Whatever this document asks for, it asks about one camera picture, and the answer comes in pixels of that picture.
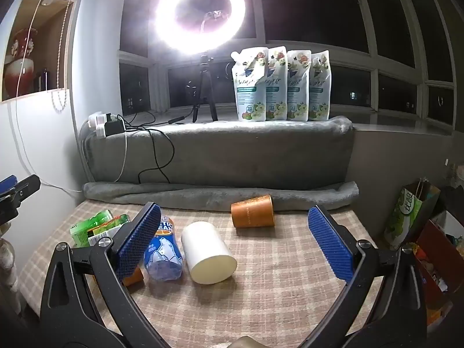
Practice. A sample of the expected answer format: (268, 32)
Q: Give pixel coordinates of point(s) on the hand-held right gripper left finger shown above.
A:
(139, 241)

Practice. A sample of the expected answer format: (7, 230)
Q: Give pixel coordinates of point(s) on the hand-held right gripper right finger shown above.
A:
(331, 243)

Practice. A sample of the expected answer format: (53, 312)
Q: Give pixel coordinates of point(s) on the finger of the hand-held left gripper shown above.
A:
(7, 184)
(25, 188)

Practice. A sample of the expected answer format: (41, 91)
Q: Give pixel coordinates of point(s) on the small orange cup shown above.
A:
(133, 277)

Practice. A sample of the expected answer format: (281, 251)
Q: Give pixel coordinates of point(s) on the white cup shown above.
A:
(206, 252)

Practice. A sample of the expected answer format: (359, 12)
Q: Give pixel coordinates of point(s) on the brown paper cup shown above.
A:
(253, 211)

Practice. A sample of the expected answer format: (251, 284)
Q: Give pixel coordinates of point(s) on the green snack packet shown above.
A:
(90, 226)

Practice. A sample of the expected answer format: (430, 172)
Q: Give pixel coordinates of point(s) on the beige fluffy cloth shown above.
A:
(7, 261)

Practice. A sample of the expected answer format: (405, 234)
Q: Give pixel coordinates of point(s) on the green paper bag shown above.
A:
(406, 217)

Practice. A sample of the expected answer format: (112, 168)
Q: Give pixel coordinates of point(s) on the checked beige tablecloth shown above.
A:
(261, 297)

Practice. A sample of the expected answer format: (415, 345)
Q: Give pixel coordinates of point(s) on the rolled grey towel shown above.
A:
(217, 195)

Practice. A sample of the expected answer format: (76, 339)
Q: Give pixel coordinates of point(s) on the white power strip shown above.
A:
(96, 125)

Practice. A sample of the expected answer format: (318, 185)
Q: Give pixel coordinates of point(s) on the black power adapter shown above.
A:
(114, 127)

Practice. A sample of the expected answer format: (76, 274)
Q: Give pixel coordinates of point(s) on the red cardboard box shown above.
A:
(440, 246)

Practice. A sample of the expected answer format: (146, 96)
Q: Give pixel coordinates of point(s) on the dark bottle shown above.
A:
(42, 79)

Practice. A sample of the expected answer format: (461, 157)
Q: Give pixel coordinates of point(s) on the red and white vase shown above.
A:
(20, 69)

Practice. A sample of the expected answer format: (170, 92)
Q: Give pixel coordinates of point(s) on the grey blanket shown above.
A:
(235, 152)

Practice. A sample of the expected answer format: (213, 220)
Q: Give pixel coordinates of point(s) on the white floral detergent pouch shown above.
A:
(321, 90)
(250, 87)
(299, 90)
(277, 90)

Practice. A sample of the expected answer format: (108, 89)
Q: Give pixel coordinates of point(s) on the black tripod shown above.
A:
(205, 87)

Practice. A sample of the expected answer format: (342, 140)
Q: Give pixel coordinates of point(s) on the wooden wall shelf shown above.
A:
(54, 43)

